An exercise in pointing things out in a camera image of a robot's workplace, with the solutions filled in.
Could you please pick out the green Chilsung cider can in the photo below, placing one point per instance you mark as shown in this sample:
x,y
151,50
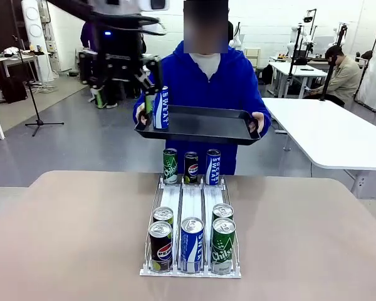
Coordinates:
x,y
170,167
223,210
223,251

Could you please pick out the cluttered white table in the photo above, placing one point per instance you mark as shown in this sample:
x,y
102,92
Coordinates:
x,y
18,59

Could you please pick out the white tower air conditioner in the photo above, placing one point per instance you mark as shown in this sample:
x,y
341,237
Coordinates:
x,y
34,31

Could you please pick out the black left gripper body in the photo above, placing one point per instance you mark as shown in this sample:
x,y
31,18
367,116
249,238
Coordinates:
x,y
119,67

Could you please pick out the white office desk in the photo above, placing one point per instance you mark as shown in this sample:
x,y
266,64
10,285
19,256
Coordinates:
x,y
294,67

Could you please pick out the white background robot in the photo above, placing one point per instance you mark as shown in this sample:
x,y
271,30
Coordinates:
x,y
237,39
290,48

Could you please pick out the person's left forearm blue sleeve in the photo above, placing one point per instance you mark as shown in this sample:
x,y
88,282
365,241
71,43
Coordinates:
x,y
267,120

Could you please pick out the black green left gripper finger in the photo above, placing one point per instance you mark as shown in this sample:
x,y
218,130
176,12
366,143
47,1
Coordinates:
x,y
156,75
149,106

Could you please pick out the black microphone stand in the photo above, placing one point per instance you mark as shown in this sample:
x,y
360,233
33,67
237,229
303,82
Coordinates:
x,y
38,122

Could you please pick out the person in blue hoodie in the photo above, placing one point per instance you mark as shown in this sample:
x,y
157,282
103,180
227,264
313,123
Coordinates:
x,y
206,91

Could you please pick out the seated person in beige jacket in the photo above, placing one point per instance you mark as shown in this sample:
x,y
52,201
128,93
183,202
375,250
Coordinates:
x,y
344,75

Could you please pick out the person's right hand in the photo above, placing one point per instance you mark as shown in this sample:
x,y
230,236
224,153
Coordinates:
x,y
141,113

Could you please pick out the black bag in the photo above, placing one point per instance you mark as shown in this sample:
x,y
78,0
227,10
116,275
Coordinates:
x,y
14,91

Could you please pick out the large white table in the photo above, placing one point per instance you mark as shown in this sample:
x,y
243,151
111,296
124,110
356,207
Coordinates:
x,y
332,135

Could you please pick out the person's left hand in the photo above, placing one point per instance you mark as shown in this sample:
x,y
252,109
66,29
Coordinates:
x,y
259,120

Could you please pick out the black serving tray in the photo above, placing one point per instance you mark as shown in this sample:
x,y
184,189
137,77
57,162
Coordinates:
x,y
203,125

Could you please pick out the grey wall electrical panel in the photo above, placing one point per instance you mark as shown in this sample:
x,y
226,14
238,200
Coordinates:
x,y
51,47

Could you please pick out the black Pepsi can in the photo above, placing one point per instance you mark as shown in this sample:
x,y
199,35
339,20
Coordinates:
x,y
191,169
163,214
160,247

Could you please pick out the person in purple hoodie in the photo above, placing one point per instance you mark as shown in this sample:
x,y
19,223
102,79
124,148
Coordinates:
x,y
87,34

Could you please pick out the white cabinet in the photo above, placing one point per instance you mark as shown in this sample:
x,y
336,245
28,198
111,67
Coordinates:
x,y
252,56

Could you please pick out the blue Pocari Sweat can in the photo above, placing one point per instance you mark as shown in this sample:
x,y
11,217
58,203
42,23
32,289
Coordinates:
x,y
192,247
161,109
213,167

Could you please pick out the black tripod stand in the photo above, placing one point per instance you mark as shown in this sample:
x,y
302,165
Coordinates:
x,y
330,72
296,59

